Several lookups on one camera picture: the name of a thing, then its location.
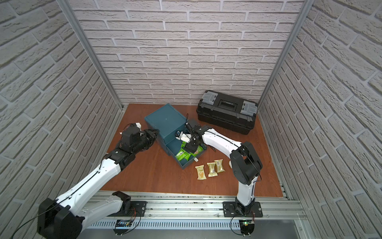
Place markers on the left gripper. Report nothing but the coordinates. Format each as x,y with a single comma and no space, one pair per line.
149,135

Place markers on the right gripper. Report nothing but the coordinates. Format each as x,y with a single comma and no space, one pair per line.
191,148

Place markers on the teal drawer cabinet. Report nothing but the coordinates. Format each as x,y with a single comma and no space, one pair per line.
167,120

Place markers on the yellow cookie packet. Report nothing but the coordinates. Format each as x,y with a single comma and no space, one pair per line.
212,171
219,166
201,172

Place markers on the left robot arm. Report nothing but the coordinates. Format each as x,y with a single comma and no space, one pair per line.
67,216

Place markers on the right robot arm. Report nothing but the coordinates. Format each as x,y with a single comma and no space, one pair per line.
246,164

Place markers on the black plastic toolbox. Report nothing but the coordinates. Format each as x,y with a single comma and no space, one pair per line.
229,112

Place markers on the left controller board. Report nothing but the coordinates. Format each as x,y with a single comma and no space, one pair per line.
122,227

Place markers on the controller board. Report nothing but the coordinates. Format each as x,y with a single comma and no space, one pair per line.
122,227
246,227

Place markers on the right controller board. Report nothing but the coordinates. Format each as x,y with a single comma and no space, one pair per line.
246,227

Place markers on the left corner aluminium profile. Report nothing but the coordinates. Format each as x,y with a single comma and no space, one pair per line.
78,30

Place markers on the corner aluminium profile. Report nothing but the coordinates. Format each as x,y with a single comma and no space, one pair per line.
78,30
307,5

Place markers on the right corner aluminium profile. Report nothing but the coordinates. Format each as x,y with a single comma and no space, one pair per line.
307,5

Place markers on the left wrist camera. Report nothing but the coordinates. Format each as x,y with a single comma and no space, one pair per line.
137,124

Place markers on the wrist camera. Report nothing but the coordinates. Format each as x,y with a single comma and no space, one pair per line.
180,135
137,124

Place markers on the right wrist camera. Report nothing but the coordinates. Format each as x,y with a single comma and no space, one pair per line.
180,135

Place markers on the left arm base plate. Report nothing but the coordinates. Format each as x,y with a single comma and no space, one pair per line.
128,210

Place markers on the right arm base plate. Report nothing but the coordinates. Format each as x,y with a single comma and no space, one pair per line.
231,209

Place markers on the aluminium mounting rail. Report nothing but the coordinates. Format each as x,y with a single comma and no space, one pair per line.
210,207

